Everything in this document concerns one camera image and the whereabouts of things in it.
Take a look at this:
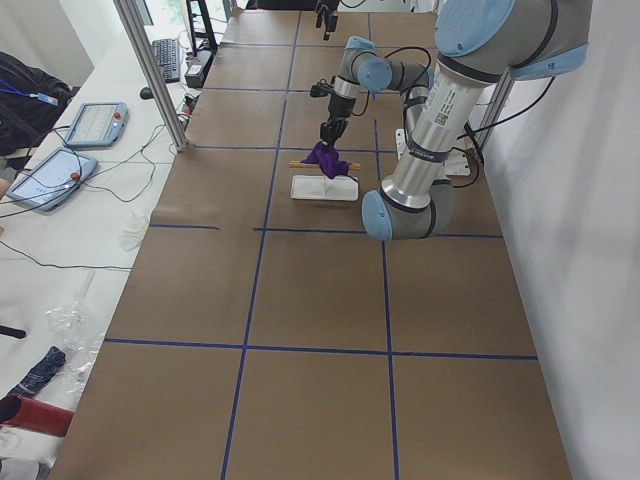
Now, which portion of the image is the crumpled white tissue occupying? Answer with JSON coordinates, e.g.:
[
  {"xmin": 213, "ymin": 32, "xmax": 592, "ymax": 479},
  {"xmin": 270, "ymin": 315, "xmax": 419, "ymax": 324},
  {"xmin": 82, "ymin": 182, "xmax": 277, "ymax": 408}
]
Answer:
[{"xmin": 118, "ymin": 210, "xmax": 149, "ymax": 252}]

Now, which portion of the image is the aluminium frame post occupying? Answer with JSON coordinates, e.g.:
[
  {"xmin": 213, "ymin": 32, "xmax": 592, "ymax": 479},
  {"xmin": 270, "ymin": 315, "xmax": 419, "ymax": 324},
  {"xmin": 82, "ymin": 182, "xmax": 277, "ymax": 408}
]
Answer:
[{"xmin": 113, "ymin": 0, "xmax": 188, "ymax": 152}]

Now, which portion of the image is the purple towel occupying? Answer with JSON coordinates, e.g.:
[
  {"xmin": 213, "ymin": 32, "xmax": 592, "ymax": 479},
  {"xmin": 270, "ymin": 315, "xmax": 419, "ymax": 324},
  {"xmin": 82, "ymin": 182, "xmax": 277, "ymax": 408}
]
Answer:
[{"xmin": 300, "ymin": 141, "xmax": 351, "ymax": 179}]

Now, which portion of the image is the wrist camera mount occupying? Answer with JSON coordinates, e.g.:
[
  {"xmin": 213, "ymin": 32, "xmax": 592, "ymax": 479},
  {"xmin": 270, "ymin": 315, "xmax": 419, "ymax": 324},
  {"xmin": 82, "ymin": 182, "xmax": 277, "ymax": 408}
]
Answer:
[{"xmin": 309, "ymin": 79, "xmax": 334, "ymax": 98}]

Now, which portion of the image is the dark blue folded umbrella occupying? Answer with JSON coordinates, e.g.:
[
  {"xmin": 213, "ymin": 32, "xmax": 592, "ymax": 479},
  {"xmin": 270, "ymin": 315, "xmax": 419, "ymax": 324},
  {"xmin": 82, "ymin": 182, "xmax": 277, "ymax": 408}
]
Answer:
[{"xmin": 7, "ymin": 346, "xmax": 67, "ymax": 398}]

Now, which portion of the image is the seated person in black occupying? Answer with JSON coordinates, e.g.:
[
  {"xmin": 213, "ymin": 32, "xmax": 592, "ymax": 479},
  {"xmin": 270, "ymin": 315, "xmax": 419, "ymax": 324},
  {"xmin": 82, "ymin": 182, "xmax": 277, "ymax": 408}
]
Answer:
[{"xmin": 1, "ymin": 52, "xmax": 77, "ymax": 170}]

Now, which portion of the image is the black box device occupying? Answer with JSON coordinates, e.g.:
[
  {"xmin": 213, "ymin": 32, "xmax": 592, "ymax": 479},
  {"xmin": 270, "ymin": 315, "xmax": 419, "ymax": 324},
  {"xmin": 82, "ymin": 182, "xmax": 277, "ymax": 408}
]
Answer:
[{"xmin": 184, "ymin": 50, "xmax": 214, "ymax": 88}]

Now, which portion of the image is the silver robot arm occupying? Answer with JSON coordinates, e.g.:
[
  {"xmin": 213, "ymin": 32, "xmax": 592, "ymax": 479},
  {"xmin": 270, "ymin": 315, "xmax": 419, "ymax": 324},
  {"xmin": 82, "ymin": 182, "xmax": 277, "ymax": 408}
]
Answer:
[{"xmin": 311, "ymin": 1, "xmax": 592, "ymax": 241}]

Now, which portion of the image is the white towel rack with wooden bars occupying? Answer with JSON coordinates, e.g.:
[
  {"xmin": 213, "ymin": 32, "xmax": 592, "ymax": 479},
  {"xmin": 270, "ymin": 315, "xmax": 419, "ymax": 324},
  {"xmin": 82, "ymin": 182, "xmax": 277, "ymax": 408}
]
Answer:
[{"xmin": 290, "ymin": 174, "xmax": 359, "ymax": 202}]

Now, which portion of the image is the teach pendant tablet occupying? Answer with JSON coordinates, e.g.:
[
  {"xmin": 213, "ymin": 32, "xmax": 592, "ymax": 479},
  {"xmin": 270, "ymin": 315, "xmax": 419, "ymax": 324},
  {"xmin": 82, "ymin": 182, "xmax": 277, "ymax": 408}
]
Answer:
[
  {"xmin": 64, "ymin": 102, "xmax": 129, "ymax": 149},
  {"xmin": 7, "ymin": 147, "xmax": 98, "ymax": 211}
]

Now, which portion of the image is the near teach pendant tablet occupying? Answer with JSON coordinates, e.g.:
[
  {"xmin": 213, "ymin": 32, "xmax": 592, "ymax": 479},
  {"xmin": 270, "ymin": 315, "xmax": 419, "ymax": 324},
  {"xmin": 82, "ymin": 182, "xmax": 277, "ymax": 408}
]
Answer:
[{"xmin": 7, "ymin": 147, "xmax": 98, "ymax": 211}]

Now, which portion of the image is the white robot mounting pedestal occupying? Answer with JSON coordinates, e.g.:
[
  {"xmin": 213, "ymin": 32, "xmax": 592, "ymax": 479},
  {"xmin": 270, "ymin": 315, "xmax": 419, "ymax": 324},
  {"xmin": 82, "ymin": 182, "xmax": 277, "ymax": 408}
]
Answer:
[{"xmin": 395, "ymin": 128, "xmax": 472, "ymax": 177}]

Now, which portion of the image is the red cylinder bottle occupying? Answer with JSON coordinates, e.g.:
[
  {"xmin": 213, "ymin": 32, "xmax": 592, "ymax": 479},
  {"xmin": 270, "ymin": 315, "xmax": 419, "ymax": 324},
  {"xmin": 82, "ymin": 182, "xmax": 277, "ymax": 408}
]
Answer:
[{"xmin": 1, "ymin": 394, "xmax": 74, "ymax": 438}]

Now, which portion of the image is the far teach pendant tablet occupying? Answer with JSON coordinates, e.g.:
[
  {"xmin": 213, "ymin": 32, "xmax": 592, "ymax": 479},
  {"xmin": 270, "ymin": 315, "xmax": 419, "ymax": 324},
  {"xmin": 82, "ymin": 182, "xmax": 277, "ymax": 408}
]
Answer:
[{"xmin": 64, "ymin": 102, "xmax": 129, "ymax": 149}]

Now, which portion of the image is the clear plastic bag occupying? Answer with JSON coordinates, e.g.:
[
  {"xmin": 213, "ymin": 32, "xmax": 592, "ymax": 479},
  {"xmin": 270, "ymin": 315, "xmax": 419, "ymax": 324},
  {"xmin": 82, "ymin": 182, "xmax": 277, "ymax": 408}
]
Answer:
[{"xmin": 45, "ymin": 270, "xmax": 104, "ymax": 400}]

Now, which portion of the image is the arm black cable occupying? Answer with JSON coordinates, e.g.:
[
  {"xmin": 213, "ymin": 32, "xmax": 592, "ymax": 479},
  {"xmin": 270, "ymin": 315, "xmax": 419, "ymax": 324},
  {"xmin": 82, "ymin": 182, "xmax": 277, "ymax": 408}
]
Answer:
[{"xmin": 359, "ymin": 46, "xmax": 559, "ymax": 188}]

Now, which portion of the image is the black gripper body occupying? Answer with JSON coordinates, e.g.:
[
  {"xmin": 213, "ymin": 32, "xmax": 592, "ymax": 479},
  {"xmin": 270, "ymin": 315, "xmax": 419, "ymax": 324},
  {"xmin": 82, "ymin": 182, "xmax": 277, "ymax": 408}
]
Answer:
[
  {"xmin": 315, "ymin": 0, "xmax": 338, "ymax": 31},
  {"xmin": 328, "ymin": 92, "xmax": 355, "ymax": 122}
]

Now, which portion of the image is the black keyboard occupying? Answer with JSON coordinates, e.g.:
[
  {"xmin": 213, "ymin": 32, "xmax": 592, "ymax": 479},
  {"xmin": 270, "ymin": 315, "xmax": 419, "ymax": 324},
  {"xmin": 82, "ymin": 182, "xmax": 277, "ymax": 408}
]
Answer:
[{"xmin": 151, "ymin": 39, "xmax": 181, "ymax": 83}]

